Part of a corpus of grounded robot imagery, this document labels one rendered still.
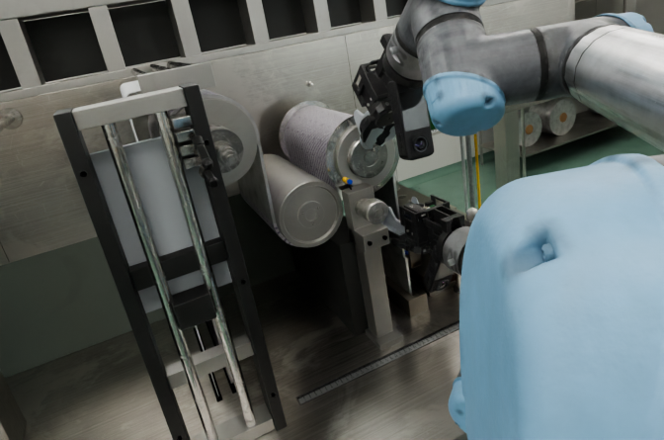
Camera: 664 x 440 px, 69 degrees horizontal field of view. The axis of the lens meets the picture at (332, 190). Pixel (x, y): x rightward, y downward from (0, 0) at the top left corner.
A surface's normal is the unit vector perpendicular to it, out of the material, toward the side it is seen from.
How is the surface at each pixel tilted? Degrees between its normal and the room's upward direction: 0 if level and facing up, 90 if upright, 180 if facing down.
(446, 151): 90
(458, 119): 136
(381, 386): 0
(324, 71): 90
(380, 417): 0
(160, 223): 90
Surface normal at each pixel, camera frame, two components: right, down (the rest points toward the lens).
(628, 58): -0.82, -0.53
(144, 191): 0.41, 0.25
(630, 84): -0.96, -0.25
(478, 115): 0.08, 0.91
